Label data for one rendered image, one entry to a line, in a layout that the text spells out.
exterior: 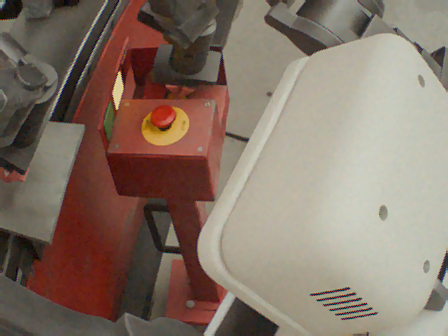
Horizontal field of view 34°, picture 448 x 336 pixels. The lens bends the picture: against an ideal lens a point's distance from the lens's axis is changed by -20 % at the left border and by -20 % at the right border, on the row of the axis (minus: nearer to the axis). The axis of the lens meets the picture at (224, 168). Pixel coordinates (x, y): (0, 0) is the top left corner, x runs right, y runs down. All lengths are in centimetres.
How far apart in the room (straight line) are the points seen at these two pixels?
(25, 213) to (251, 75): 147
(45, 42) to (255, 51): 118
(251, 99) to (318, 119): 177
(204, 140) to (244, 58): 116
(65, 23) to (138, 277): 83
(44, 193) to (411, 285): 60
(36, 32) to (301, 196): 97
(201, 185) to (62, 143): 35
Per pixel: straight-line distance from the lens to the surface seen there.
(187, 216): 157
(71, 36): 139
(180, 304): 190
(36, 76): 82
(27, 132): 91
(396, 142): 55
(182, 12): 116
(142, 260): 205
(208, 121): 132
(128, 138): 132
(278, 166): 58
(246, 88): 237
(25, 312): 52
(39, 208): 102
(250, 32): 253
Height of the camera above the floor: 182
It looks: 55 degrees down
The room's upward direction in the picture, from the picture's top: 9 degrees counter-clockwise
